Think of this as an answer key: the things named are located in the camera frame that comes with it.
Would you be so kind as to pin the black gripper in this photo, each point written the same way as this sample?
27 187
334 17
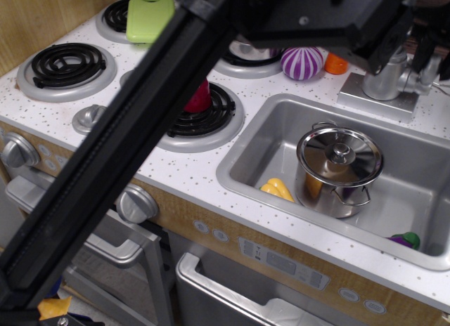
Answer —
431 24

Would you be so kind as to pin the silver faucet lever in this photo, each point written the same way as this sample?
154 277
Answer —
430 71

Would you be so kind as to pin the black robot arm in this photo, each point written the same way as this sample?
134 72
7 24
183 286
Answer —
146 107

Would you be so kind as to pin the silver toy faucet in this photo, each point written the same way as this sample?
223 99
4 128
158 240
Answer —
393 93

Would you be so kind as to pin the orange toy carrot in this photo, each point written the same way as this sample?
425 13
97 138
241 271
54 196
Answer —
335 64

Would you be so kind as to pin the purple striped toy onion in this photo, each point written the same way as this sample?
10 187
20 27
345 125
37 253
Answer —
302 63

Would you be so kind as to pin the steel pot with lid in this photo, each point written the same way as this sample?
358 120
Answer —
336 169

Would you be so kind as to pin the purple green toy eggplant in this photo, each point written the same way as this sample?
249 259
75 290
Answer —
408 239

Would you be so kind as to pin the grey toy sink basin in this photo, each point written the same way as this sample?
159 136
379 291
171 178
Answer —
377 183

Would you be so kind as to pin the small steel saucepan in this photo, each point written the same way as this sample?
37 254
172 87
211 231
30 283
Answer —
247 51

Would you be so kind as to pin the yellow toy pepper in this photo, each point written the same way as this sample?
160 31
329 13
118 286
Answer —
277 187

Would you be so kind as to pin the back right black burner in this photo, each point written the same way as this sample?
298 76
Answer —
232 66

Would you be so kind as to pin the black burner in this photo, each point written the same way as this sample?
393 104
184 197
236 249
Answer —
232 66
111 22
66 72
203 131

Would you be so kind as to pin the red toy pepper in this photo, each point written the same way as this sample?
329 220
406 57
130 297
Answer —
201 99

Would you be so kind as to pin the front right black burner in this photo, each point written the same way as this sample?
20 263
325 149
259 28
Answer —
203 131

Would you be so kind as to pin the green toy cutting board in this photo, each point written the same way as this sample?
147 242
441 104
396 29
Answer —
146 19

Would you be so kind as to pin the silver stove knob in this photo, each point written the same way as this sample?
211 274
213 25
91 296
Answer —
86 119
125 77

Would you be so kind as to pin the back left black burner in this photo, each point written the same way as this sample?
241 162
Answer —
111 22

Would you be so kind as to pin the silver dishwasher door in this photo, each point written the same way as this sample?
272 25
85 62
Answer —
216 291

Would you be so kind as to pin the silver oven dial right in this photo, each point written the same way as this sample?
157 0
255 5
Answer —
135 205

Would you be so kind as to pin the silver oven dial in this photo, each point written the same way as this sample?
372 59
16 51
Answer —
135 205
18 151

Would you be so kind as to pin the silver stove knob front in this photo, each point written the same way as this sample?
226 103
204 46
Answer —
86 119

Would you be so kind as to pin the front left black burner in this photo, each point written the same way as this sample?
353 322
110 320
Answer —
66 72

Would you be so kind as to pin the silver oven door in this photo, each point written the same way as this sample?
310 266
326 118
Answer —
124 271

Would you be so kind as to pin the silver oven dial left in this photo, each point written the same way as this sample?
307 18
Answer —
18 151

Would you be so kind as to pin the yellow object on floor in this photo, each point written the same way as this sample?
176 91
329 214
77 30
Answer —
51 308

